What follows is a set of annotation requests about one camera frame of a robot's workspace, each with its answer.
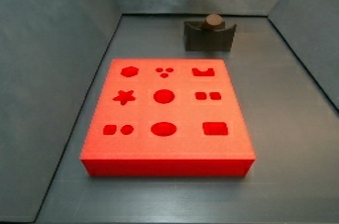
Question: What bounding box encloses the black curved cradle fixture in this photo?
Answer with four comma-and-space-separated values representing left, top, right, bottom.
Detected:
184, 21, 237, 52

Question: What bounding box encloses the brown oval cylinder peg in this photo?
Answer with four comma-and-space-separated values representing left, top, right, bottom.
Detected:
201, 14, 222, 30

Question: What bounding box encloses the red shape-sorting block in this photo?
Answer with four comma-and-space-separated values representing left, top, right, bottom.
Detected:
81, 58, 255, 176

